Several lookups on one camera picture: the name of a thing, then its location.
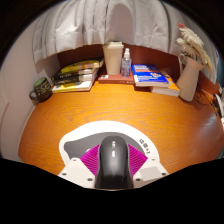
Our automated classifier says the white pleated curtain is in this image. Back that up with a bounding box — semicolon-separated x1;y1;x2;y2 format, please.
32;0;221;84

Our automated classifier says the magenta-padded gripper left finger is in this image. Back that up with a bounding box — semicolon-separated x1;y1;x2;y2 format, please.
57;143;101;190

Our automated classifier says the white flat device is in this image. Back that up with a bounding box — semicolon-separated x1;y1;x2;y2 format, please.
214;93;224;118

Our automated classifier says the white and yellow book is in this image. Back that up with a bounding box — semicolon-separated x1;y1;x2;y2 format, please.
51;79;98;94

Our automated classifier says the blue book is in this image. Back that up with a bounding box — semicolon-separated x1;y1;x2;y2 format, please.
131;63;170;88

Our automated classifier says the orange book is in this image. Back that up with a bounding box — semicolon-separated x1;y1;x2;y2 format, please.
149;69;181;98

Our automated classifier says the white pitcher vase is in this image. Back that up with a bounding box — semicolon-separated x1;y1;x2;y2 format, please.
175;53;205;103

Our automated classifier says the cream tumbler with lid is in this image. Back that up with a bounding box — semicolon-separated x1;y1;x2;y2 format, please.
102;40;125;76

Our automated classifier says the clear spray bottle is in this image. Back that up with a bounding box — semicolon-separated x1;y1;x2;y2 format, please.
120;47;133;78

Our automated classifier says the black cable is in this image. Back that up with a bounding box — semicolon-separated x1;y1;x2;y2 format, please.
196;88;224;116

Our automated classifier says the dark mug with green inside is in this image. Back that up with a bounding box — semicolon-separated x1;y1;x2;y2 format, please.
29;76;54;104

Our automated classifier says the white and grey mouse pad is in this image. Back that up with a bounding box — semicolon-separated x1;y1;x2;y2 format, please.
58;120;162;175

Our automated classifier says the dark grey computer mouse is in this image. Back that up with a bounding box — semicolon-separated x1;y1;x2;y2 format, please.
94;135;135;191

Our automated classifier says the red-brown book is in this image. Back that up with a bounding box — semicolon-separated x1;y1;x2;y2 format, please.
97;68;136;85

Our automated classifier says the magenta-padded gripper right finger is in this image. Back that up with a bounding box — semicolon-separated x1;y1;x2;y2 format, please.
127;143;170;189

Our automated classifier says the white flower bouquet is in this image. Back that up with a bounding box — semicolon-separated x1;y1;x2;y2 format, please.
175;22;215;73

